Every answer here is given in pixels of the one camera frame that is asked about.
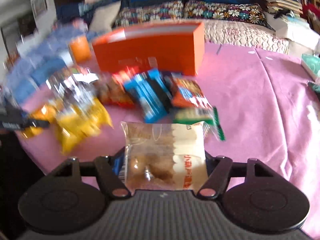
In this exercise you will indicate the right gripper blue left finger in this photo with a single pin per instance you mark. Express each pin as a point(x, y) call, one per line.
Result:
point(110, 176)

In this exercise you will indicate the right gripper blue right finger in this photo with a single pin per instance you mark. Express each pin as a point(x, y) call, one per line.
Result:
point(219, 173)

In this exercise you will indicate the clear yellow snack packet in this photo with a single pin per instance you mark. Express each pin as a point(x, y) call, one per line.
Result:
point(40, 119)

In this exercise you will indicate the clear cracker bag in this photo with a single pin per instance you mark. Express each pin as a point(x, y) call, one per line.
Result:
point(164, 156)

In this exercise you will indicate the green white snack packet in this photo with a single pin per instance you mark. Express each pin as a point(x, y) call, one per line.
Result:
point(209, 117)

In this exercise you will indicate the large yellow snack bag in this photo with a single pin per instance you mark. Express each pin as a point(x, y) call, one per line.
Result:
point(74, 124)

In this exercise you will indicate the silver orange chip bag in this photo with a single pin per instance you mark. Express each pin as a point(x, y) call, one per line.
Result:
point(74, 88)

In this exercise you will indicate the red biscuit bag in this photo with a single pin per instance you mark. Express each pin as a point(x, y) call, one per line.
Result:
point(110, 87)

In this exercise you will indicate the blue snack packet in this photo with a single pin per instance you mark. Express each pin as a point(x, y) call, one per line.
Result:
point(187, 93)

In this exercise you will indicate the blue wafer bar packet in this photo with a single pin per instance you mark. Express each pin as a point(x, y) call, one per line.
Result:
point(149, 90)

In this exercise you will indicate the blue striped bedding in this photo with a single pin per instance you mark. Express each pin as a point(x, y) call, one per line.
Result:
point(32, 70)

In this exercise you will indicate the pink tablecloth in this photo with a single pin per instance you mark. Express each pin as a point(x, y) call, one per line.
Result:
point(266, 111)

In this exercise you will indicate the orange white canister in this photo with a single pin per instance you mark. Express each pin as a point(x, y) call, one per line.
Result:
point(80, 49)

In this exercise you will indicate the orange cardboard box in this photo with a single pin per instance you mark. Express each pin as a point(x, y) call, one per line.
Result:
point(168, 46)

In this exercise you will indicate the quilted beige sofa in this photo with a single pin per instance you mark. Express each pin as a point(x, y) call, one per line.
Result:
point(244, 34)

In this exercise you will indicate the beige pillow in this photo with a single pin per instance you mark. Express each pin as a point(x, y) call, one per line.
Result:
point(104, 17)

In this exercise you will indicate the teal tissue pack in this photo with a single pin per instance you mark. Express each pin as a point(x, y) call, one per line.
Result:
point(312, 65)

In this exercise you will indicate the right floral cushion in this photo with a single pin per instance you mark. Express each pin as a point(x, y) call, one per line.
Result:
point(247, 13)

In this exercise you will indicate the floral cushion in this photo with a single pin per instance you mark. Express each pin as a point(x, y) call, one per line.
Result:
point(167, 10)
point(247, 13)

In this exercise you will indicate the left floral cushion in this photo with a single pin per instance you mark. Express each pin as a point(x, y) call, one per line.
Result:
point(167, 10)

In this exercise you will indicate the stack of books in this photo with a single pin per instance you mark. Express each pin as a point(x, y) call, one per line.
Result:
point(282, 0)

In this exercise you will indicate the small framed wall picture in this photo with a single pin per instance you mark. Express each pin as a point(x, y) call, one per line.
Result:
point(38, 7)

